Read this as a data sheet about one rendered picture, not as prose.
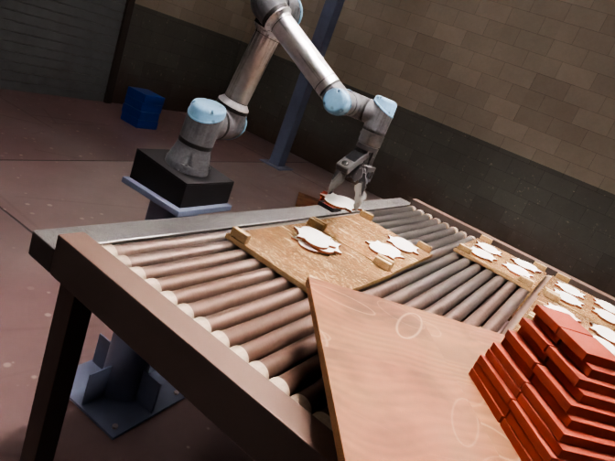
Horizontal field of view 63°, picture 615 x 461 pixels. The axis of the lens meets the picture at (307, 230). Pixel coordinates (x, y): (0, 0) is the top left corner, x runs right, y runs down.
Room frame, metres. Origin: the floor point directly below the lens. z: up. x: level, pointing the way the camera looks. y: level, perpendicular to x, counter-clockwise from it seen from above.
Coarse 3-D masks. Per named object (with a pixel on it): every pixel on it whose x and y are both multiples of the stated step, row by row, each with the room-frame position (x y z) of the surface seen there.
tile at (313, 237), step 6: (294, 228) 1.47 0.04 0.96; (300, 228) 1.47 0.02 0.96; (306, 228) 1.49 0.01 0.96; (312, 228) 1.52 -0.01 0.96; (300, 234) 1.42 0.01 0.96; (306, 234) 1.43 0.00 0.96; (312, 234) 1.46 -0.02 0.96; (318, 234) 1.48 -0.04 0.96; (306, 240) 1.39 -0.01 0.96; (312, 240) 1.41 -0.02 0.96; (318, 240) 1.43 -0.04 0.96; (324, 240) 1.45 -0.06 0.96; (312, 246) 1.38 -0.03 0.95; (318, 246) 1.38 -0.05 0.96; (324, 246) 1.40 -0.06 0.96; (330, 246) 1.43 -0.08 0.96
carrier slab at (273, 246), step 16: (304, 224) 1.60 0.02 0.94; (256, 240) 1.31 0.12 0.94; (272, 240) 1.35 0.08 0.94; (288, 240) 1.40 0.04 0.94; (336, 240) 1.57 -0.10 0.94; (256, 256) 1.22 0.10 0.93; (272, 256) 1.24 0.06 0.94; (288, 256) 1.28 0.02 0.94; (304, 256) 1.32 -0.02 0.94; (320, 256) 1.37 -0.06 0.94; (336, 256) 1.42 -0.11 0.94; (352, 256) 1.48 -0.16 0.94; (288, 272) 1.18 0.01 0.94; (304, 272) 1.22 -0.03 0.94; (320, 272) 1.26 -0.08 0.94; (336, 272) 1.30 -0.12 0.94; (352, 272) 1.35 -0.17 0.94; (368, 272) 1.40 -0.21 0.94; (384, 272) 1.45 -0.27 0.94; (304, 288) 1.14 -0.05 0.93; (352, 288) 1.24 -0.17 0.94
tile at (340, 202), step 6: (324, 198) 1.56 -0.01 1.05; (330, 198) 1.58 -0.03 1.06; (336, 198) 1.60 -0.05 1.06; (342, 198) 1.63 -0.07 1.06; (348, 198) 1.65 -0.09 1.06; (330, 204) 1.53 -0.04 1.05; (336, 204) 1.54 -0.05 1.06; (342, 204) 1.57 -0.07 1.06; (348, 204) 1.59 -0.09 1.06; (348, 210) 1.54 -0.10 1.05
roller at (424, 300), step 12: (456, 276) 1.74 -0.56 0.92; (468, 276) 1.83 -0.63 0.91; (432, 288) 1.53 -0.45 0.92; (444, 288) 1.57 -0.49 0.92; (420, 300) 1.38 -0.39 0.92; (432, 300) 1.45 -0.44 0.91; (312, 360) 0.86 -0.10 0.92; (288, 372) 0.79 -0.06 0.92; (300, 372) 0.80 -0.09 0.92; (312, 372) 0.83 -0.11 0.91; (276, 384) 0.74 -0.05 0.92; (288, 384) 0.76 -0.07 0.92; (300, 384) 0.79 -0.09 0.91
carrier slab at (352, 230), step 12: (348, 216) 1.91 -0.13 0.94; (360, 216) 1.98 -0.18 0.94; (336, 228) 1.70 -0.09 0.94; (348, 228) 1.75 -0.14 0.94; (360, 228) 1.81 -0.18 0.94; (372, 228) 1.88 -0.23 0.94; (348, 240) 1.62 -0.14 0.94; (360, 240) 1.67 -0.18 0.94; (372, 240) 1.73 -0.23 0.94; (384, 240) 1.78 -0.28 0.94; (360, 252) 1.54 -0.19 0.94; (372, 252) 1.59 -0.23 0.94; (420, 252) 1.80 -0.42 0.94; (396, 264) 1.56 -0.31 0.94; (408, 264) 1.61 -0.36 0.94
